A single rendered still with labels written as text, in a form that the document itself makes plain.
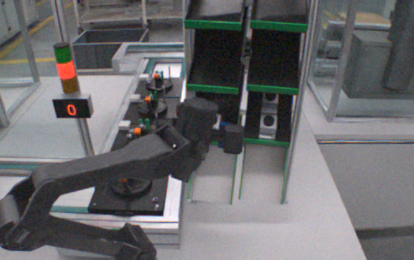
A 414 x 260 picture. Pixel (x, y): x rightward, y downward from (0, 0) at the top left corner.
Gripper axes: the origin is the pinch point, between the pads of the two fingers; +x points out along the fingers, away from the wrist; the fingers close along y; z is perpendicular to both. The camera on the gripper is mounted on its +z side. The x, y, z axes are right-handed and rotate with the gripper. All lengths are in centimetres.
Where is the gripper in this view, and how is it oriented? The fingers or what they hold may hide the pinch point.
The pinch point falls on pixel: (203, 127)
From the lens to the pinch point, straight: 76.3
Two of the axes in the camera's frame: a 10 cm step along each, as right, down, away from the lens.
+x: 1.8, -3.2, 9.3
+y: -9.8, -0.9, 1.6
